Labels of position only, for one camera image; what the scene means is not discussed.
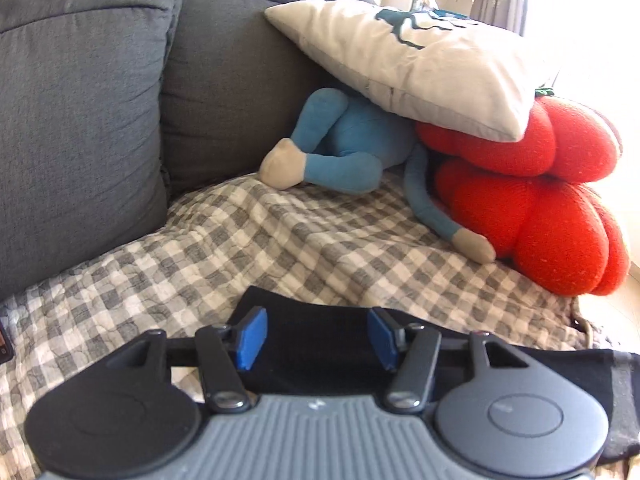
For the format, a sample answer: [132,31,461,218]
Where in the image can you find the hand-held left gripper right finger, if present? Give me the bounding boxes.
[367,307,531,414]

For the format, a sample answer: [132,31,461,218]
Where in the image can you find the red tomato cushion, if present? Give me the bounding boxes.
[415,95,623,183]
[434,157,630,297]

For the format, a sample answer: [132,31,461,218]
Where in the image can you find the grey checked quilt blanket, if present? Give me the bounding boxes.
[0,170,596,480]

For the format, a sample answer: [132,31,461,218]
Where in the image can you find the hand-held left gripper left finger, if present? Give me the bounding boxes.
[120,305,268,414]

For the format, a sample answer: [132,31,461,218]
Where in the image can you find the grey sofa back cushions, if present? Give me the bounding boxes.
[0,0,376,301]

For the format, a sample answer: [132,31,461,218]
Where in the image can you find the blue plush toy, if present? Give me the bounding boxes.
[259,87,498,265]

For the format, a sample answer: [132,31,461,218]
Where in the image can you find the black garment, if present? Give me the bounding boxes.
[232,285,640,466]

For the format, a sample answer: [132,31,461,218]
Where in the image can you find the dark device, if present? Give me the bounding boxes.
[0,317,15,365]

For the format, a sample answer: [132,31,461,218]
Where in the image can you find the white printed pillow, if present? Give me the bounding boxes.
[265,0,556,143]

